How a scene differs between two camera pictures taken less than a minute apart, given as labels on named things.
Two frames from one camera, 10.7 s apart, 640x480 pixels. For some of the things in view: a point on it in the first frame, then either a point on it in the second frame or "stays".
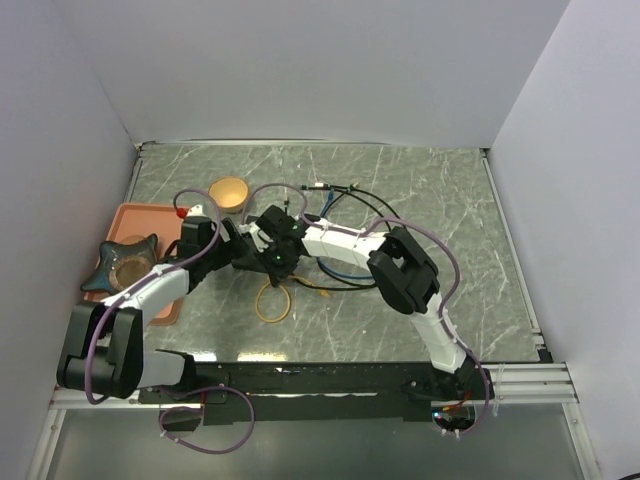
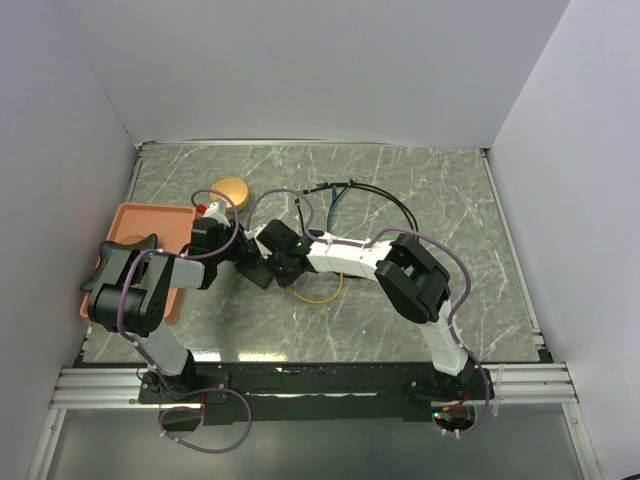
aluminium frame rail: [528, 383] stays
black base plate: [235, 394] stays
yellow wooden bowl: [229, 193] stays
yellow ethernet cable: [257, 301] to [321, 301]
